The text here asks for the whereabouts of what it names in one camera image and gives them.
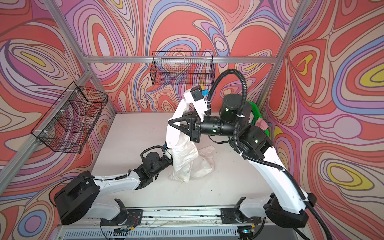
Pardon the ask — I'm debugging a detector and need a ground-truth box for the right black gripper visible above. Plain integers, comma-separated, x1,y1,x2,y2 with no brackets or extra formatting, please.
169,109,239,144

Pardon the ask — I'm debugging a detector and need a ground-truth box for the white t shirt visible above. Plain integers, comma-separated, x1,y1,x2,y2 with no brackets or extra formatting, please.
165,98,216,183

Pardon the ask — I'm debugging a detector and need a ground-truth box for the green plastic laundry basket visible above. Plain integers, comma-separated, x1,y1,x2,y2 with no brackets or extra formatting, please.
248,101,270,137

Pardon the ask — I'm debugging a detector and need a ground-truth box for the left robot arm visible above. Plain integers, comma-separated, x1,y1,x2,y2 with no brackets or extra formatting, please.
53,146,173,226

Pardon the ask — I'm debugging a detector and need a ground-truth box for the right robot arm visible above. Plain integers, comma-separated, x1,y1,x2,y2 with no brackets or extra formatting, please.
169,69,332,240

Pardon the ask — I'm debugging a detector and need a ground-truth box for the pink cloth in basket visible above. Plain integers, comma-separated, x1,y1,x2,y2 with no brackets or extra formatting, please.
255,118,268,130

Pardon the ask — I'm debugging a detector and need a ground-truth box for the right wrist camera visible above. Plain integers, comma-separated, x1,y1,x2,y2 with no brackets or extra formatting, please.
184,86,209,113

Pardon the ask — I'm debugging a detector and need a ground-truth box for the black wire basket back wall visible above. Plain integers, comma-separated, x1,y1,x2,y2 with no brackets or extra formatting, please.
150,51,216,87

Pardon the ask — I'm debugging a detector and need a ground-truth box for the black wire basket wall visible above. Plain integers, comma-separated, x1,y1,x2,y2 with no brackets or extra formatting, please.
31,82,108,154
150,51,216,87

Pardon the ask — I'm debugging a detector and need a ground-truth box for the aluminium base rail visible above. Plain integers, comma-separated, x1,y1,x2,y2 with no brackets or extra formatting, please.
50,206,310,240

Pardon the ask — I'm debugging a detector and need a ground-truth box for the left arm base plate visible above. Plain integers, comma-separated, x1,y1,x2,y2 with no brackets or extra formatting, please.
100,209,144,227

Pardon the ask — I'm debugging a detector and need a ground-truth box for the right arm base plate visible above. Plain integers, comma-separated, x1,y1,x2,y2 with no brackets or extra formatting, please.
217,208,263,226

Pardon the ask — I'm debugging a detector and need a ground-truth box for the black wire basket left wall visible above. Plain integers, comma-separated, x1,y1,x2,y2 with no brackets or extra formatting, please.
31,82,108,154

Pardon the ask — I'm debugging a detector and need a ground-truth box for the aluminium frame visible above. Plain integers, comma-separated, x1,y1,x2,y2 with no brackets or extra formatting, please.
0,0,313,208

